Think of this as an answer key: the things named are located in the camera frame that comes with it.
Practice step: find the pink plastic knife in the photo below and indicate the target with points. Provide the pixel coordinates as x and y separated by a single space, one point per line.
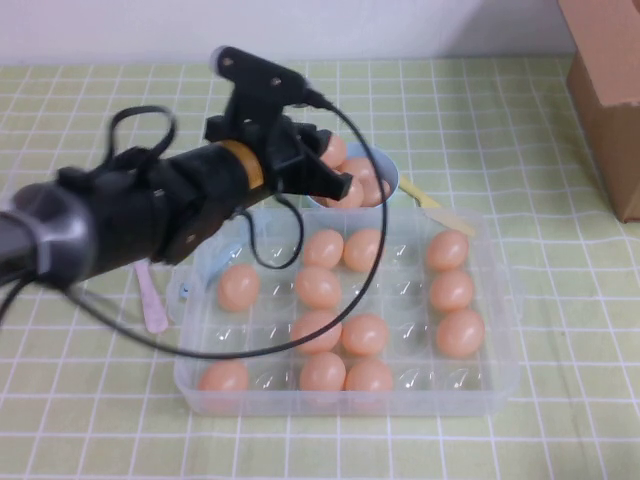
152 305

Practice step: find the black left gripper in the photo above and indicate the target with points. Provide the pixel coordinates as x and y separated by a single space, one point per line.
265 140

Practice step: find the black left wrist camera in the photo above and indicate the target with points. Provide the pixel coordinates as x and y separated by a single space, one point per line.
255 75

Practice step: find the light blue bowl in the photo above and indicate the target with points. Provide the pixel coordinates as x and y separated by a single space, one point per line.
392 172

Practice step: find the yellow plastic knife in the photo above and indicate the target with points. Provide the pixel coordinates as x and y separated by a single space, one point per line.
419 196

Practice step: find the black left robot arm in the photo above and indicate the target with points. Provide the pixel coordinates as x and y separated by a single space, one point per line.
125 220

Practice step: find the green checked tablecloth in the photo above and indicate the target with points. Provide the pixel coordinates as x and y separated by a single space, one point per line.
500 150

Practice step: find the brown cardboard box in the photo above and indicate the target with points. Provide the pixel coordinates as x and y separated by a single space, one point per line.
605 75

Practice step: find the clear plastic egg box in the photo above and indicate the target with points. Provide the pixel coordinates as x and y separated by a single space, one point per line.
415 300

